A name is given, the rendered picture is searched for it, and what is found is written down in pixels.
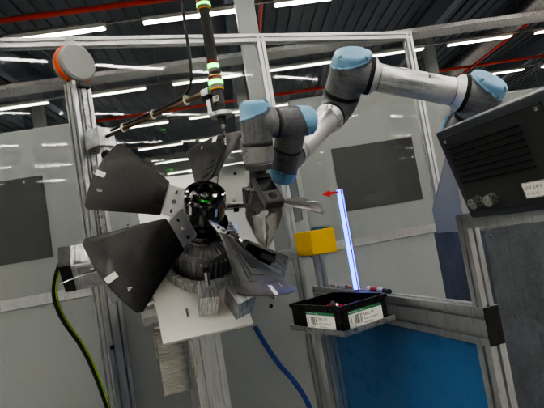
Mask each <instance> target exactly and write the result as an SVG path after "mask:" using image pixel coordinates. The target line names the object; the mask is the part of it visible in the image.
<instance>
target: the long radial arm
mask: <svg viewBox="0 0 544 408"><path fill-rule="evenodd" d="M70 268H71V271H72V274H73V277H76V276H78V275H79V274H83V273H85V272H88V271H89V270H90V269H91V268H94V266H93V265H92V263H91V261H90V259H89V258H88V256H87V254H86V252H85V250H84V247H83V245H82V244H78V245H72V246H70ZM74 283H75V286H76V289H77V290H81V289H86V288H91V287H99V286H103V285H104V280H103V279H102V278H101V277H100V275H99V274H98V273H97V272H96V273H94V274H86V275H84V276H82V277H80V278H75V279H74Z"/></svg>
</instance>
